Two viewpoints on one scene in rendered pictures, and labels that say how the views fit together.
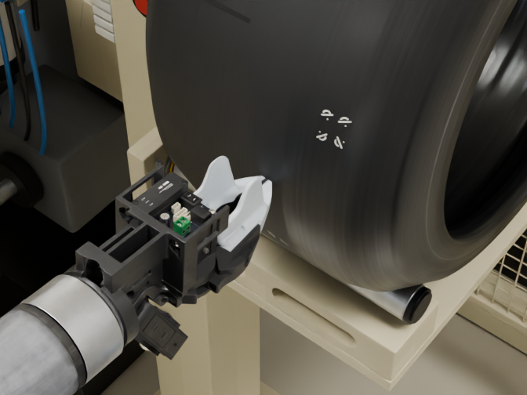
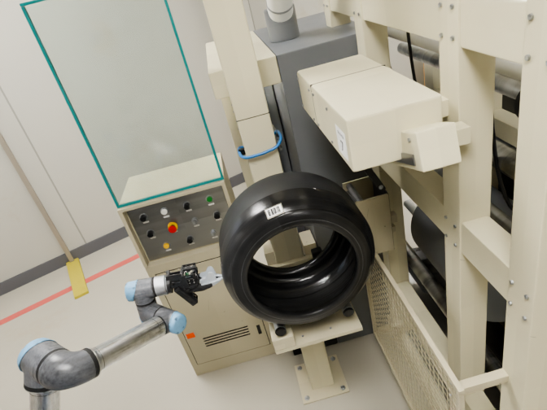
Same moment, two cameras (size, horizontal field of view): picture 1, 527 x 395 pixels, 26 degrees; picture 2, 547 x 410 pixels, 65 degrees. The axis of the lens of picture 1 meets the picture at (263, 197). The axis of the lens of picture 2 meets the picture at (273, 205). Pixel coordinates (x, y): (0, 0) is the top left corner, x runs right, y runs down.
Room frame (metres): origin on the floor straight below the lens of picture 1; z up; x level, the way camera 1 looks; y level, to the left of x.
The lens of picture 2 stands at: (0.00, -1.17, 2.17)
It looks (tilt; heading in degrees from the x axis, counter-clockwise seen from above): 30 degrees down; 50
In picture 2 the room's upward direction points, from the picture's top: 15 degrees counter-clockwise
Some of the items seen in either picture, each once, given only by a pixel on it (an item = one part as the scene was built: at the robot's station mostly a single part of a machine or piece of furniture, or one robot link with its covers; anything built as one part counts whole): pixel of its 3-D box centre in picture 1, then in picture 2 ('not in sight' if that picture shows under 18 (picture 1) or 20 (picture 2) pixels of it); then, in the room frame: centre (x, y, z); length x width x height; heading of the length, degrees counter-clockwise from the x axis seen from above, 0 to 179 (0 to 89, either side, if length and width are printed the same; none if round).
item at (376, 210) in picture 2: not in sight; (368, 215); (1.37, -0.18, 1.05); 0.20 x 0.15 x 0.30; 51
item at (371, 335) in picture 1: (288, 262); (277, 312); (0.83, -0.03, 0.84); 0.36 x 0.09 x 0.06; 51
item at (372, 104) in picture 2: not in sight; (356, 103); (1.09, -0.40, 1.71); 0.61 x 0.25 x 0.15; 51
